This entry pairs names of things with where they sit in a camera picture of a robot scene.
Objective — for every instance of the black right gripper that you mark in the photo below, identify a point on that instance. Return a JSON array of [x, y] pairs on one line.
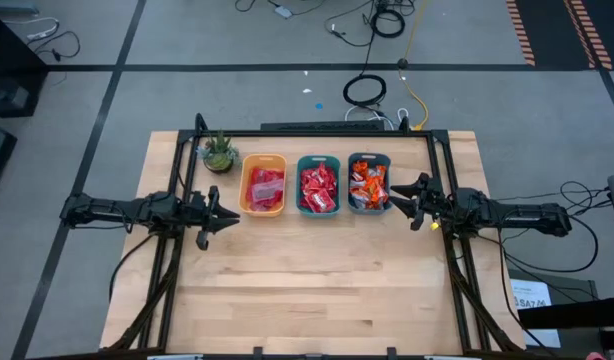
[[427, 210]]

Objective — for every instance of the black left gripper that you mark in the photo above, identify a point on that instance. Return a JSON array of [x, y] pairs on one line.
[[203, 235]]

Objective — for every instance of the pale pink Twizzlers packet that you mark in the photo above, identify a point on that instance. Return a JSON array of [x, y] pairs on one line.
[[267, 190]]

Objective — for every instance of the yellow plastic bin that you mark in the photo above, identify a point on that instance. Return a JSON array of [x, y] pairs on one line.
[[244, 165]]

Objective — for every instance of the dark teal plastic bin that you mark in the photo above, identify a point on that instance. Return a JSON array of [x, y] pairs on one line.
[[351, 159]]

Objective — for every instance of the red Skittles packet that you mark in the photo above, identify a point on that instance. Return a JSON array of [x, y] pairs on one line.
[[327, 176], [321, 201], [309, 179]]

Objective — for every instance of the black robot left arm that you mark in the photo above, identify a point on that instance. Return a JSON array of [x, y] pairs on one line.
[[117, 210]]

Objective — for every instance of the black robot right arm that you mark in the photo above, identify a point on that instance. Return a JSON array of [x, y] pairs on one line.
[[517, 215]]

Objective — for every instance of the green potted plant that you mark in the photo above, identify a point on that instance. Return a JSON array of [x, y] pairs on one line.
[[218, 155]]

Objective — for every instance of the white paper sign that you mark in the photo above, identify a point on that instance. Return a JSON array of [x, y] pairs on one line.
[[532, 300]]

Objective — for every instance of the black desk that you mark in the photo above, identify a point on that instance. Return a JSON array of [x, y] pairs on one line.
[[577, 312]]

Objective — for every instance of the grey power adapter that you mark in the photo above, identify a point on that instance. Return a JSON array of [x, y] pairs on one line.
[[283, 11]]

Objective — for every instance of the small red object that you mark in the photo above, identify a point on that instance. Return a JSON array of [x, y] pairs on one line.
[[595, 356]]

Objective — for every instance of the black cabinet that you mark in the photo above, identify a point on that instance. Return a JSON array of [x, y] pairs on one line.
[[12, 75]]

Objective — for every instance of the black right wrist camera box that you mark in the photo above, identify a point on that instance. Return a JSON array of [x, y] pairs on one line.
[[439, 205]]

